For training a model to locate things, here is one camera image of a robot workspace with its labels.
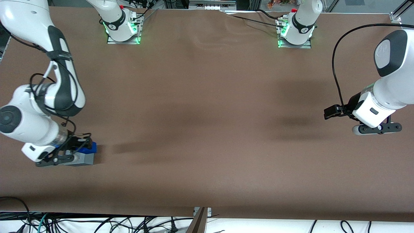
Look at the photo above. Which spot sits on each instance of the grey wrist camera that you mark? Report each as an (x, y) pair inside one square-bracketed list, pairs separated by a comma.
[(58, 160), (378, 128)]

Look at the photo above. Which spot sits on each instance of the grey network switch box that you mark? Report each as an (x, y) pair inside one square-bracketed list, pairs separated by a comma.
[(212, 5)]

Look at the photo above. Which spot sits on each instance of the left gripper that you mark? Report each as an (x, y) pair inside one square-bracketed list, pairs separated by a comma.
[(354, 102)]

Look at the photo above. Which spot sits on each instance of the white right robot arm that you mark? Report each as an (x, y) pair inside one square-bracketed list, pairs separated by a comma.
[(29, 19)]

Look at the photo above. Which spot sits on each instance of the aluminium profile post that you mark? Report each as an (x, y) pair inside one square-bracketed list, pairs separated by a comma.
[(198, 223)]

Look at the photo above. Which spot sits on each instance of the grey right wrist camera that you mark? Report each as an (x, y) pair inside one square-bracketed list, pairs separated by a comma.
[(58, 160)]

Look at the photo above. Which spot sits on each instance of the brown table cover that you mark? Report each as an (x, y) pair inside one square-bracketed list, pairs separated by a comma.
[(207, 129)]

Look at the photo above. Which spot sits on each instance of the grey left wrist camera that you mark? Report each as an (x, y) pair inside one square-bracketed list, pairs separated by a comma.
[(378, 128)]

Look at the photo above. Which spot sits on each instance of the gray square base block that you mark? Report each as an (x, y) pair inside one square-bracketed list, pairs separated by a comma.
[(85, 159)]

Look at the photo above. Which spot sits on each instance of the aluminium corner frame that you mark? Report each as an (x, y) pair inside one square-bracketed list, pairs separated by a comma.
[(399, 14)]

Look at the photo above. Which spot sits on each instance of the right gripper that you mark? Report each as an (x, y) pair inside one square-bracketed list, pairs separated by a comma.
[(73, 141)]

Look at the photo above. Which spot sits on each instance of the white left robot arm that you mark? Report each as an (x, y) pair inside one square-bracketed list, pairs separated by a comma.
[(394, 81)]

